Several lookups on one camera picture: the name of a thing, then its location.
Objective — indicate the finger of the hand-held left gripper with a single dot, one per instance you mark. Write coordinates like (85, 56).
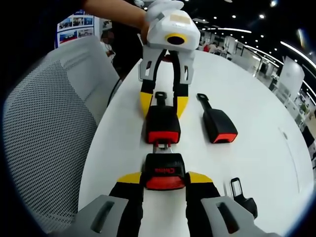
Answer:
(148, 86)
(181, 89)

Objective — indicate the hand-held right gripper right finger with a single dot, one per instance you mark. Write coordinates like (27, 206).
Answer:
(209, 212)

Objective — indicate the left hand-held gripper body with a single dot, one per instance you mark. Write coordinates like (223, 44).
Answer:
(172, 27)

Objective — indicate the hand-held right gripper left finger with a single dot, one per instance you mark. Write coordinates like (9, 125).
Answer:
(123, 212)

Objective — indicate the black seat belt buckle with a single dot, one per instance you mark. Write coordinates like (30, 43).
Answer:
(219, 123)
(163, 123)

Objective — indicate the metal seat belt tongue black housing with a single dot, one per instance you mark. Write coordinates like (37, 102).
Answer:
(164, 168)

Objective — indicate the person's left forearm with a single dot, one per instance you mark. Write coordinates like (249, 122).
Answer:
(118, 12)

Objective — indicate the photo poster board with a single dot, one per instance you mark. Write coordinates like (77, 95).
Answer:
(74, 27)

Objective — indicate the grey mesh office chair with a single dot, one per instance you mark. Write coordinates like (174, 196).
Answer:
(49, 123)

